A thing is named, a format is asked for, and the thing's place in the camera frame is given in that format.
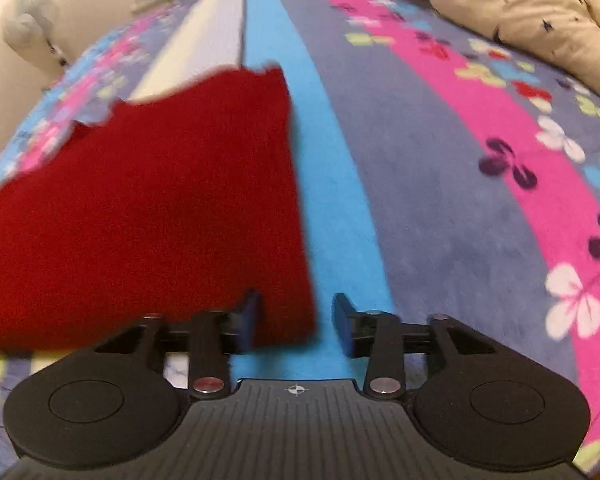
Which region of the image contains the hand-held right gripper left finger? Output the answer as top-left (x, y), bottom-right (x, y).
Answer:
top-left (95, 287), bottom-right (266, 402)

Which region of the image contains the red knit sweater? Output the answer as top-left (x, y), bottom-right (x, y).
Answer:
top-left (0, 65), bottom-right (317, 353)

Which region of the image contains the striped floral blanket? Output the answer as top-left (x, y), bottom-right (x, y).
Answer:
top-left (0, 0), bottom-right (600, 476)

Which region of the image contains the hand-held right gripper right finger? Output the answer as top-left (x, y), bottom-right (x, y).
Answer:
top-left (331, 292), bottom-right (496, 402)

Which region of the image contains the white standing fan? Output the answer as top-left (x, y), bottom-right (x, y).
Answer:
top-left (0, 0), bottom-right (71, 68)

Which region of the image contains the cream star print duvet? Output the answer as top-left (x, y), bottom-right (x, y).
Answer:
top-left (390, 0), bottom-right (600, 111)

